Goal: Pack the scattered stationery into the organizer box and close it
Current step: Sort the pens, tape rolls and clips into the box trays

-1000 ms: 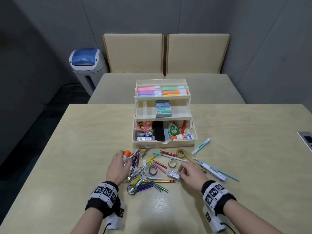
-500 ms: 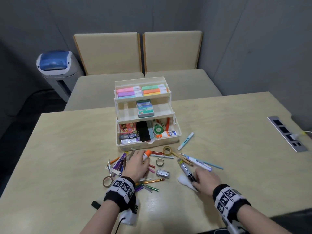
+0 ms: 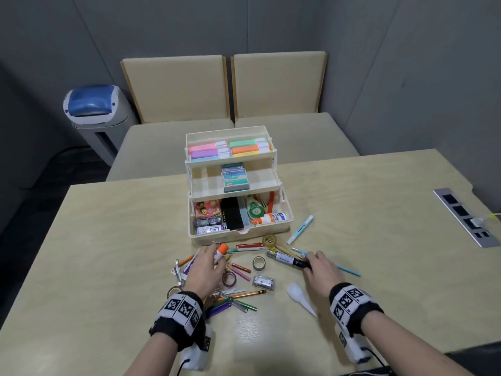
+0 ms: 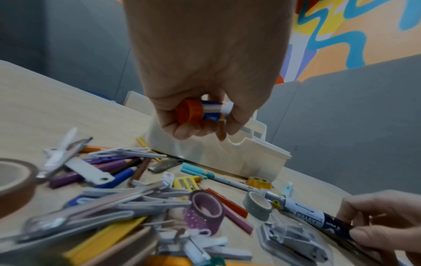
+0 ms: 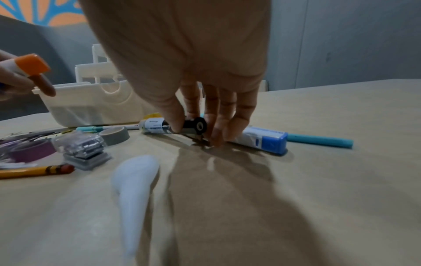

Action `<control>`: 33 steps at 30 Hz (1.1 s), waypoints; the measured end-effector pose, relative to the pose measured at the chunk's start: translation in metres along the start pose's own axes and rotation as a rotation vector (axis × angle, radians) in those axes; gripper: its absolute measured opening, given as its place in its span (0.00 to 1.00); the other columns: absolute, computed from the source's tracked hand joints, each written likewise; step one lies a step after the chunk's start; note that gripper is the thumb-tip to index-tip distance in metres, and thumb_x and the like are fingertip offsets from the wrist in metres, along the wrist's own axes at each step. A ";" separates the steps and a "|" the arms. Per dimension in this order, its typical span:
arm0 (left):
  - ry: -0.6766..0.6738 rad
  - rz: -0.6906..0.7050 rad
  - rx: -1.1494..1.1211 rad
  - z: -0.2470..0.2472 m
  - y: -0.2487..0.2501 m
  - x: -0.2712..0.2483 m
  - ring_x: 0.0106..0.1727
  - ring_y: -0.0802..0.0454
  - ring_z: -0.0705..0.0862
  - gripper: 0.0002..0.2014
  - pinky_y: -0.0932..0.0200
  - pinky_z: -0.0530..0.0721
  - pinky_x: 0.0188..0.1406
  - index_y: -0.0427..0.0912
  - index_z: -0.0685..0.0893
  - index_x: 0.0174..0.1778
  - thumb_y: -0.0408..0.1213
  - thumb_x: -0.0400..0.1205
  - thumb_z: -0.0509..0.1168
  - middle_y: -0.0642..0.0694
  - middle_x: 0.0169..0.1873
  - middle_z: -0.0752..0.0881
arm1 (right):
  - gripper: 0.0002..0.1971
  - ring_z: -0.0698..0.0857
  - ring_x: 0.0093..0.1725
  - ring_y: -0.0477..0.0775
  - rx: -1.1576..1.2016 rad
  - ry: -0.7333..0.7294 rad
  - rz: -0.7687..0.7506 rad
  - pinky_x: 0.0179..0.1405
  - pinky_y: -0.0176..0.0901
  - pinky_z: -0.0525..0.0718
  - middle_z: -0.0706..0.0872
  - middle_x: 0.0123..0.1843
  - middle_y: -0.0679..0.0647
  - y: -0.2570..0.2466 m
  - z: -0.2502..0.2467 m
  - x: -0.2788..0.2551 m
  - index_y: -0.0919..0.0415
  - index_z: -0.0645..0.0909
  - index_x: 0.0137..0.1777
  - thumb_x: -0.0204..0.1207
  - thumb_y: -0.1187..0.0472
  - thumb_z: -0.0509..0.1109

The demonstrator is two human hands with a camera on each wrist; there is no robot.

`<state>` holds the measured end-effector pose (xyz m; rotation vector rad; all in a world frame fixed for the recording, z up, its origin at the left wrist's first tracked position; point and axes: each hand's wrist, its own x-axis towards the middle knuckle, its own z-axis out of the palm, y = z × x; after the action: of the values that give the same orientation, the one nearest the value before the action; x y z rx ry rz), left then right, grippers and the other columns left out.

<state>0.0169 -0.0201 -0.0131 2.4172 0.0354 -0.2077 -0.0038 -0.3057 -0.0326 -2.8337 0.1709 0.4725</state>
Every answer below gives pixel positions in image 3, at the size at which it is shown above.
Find person's left hand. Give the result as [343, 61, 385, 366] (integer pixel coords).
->
[183, 243, 228, 302]

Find person's right hand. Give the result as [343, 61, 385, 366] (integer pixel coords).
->
[302, 251, 348, 300]

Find white plastic paddle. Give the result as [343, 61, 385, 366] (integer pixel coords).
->
[286, 283, 318, 319]

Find pink coloured pencil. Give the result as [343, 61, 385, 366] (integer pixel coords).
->
[226, 266, 252, 282]

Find tan handled scissors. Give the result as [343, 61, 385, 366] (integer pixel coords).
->
[270, 242, 303, 261]

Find white purple ink box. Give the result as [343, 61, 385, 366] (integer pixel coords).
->
[195, 224, 228, 236]

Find grey date stamp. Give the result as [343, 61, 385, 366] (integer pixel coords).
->
[194, 216, 223, 229]

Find teal white slim pen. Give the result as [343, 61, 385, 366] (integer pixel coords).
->
[287, 215, 315, 246]

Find pink cartoon card pack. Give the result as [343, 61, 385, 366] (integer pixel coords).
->
[194, 199, 222, 219]

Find blue lined index card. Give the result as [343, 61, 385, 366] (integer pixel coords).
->
[236, 196, 252, 228]

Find white glue bottle orange cap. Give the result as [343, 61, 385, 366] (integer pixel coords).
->
[252, 212, 288, 226]

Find white green correction tape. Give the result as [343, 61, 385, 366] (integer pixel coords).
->
[245, 195, 266, 221]

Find cream tiered organizer box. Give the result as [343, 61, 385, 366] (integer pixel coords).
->
[184, 125, 295, 247]

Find purple highlighter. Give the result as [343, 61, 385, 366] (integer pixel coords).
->
[190, 147, 231, 160]

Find pink highlighter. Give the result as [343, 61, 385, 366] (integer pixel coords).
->
[188, 141, 229, 155]

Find yellow highlighter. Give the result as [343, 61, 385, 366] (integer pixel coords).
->
[232, 149, 272, 159]

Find orange highlighter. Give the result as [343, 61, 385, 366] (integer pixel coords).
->
[231, 143, 271, 156]

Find green highlighter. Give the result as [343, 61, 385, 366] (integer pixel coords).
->
[229, 137, 268, 150]

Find person's right forearm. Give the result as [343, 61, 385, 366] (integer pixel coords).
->
[360, 311, 476, 376]

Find black white marker wristband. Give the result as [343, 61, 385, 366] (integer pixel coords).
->
[328, 282, 386, 338]
[148, 291, 207, 353]

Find grey table socket panel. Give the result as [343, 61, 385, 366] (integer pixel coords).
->
[433, 187, 501, 249]

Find beige sofa chair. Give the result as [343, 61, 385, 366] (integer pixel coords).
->
[231, 51, 361, 166]
[106, 55, 236, 182]

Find grey blue-lid paper shredder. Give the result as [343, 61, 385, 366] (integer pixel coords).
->
[62, 85, 138, 167]

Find white plug cable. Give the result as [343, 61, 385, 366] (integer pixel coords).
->
[469, 213, 501, 229]

